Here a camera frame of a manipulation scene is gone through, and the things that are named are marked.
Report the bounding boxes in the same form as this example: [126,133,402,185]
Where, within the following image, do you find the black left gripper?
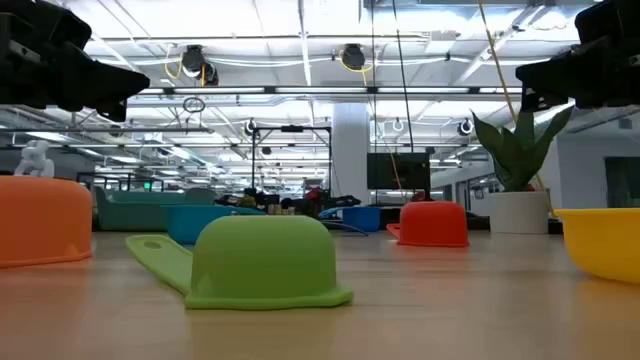
[0,0,151,123]

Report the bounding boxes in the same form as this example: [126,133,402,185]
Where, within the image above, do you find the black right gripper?
[515,0,640,114]

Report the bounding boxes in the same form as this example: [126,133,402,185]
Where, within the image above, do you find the teal plastic basket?
[94,187,217,232]

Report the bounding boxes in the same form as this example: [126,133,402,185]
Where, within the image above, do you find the orange measuring cup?
[0,175,94,270]

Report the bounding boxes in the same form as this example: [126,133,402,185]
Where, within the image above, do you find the light blue measuring cup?
[160,204,266,246]

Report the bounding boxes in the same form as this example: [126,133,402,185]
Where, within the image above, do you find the yellow measuring cup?
[553,207,640,285]

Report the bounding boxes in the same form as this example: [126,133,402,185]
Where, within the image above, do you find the red measuring cup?
[385,200,470,249]

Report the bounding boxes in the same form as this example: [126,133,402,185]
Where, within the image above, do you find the green measuring cup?
[125,215,354,310]

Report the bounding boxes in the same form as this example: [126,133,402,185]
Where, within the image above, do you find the green snake plant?
[471,105,575,193]

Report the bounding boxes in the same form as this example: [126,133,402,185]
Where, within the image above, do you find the white plant pot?
[488,191,550,235]

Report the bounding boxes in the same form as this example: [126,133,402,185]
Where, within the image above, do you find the black monitor screen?
[366,152,432,191]

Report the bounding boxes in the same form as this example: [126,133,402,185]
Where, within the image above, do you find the white building pillar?
[331,103,371,206]

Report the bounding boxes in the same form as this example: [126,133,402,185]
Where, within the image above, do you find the black ceiling cable reel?
[180,44,220,87]
[341,43,367,71]

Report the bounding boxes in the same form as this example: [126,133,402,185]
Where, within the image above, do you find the black hanging cable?
[391,0,415,154]

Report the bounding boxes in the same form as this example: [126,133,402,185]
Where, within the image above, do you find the black metal rig frame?
[251,124,333,201]

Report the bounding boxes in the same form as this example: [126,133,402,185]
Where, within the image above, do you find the long ceiling light rail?
[127,85,524,97]

